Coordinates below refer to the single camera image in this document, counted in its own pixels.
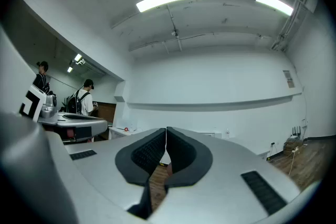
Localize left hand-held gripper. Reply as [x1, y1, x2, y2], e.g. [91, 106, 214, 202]
[19, 83, 109, 143]

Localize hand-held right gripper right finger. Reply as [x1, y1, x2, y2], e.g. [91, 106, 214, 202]
[146, 126, 302, 224]

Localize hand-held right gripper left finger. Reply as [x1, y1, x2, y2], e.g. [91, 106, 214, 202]
[46, 127, 167, 224]

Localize black backpack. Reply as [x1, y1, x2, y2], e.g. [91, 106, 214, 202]
[67, 90, 91, 114]

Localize small white square table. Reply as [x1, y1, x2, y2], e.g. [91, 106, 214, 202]
[109, 125, 140, 140]

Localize brown cardboard box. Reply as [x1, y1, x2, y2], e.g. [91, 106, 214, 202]
[283, 138, 302, 157]

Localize white router black antennas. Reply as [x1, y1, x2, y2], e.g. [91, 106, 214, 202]
[288, 125, 302, 140]

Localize ceiling conduit pipe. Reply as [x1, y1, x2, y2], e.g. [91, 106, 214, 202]
[143, 0, 183, 52]

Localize white power cable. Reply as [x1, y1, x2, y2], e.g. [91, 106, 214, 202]
[288, 151, 297, 177]

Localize wall notice sheet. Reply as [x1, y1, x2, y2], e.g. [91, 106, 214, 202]
[282, 69, 296, 89]

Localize ceiling cable tray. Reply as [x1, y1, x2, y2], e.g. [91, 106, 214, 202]
[270, 0, 311, 52]

